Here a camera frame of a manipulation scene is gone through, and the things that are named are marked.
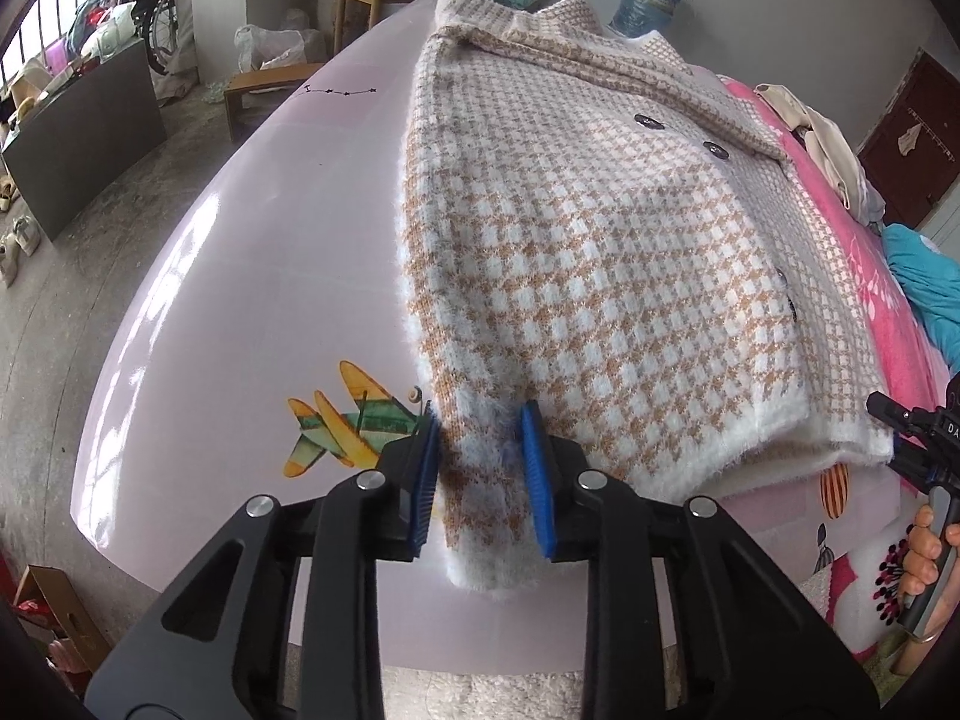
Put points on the blue water jug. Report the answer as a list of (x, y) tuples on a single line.
[(649, 4)]

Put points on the small beige hanging cloth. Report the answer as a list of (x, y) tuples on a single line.
[(909, 141)]

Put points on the metal railing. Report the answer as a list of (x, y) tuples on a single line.
[(45, 22)]

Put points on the dark red door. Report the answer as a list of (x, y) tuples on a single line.
[(922, 180)]

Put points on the beige shoe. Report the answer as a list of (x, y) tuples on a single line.
[(9, 262), (26, 234)]

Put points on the pink floral blanket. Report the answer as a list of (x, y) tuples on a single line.
[(900, 330)]

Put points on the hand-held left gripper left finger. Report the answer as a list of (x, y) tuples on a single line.
[(424, 465)]

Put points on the cream clothes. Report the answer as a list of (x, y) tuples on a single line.
[(825, 142)]

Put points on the white fluffy rug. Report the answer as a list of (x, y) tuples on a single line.
[(487, 694)]

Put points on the person's right hand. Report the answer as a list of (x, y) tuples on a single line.
[(919, 562)]

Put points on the beige white houndstooth coat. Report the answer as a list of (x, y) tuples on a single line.
[(600, 277)]

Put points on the light blue cloth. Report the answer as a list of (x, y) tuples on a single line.
[(874, 202)]

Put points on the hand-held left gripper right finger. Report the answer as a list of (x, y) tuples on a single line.
[(536, 480)]

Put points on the cream slipper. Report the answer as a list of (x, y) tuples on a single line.
[(9, 195)]

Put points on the wheelchair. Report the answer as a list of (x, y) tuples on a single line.
[(161, 30)]

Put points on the cardboard box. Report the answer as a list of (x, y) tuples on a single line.
[(64, 607)]

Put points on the clear plastic bag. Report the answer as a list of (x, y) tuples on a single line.
[(277, 41)]

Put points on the small wooden stool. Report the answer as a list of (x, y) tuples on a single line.
[(262, 80)]

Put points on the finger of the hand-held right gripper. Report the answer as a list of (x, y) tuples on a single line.
[(896, 412), (915, 469)]

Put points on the turquoise blanket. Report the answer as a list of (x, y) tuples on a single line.
[(922, 277)]

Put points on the dark grey cabinet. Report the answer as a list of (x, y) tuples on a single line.
[(82, 142)]

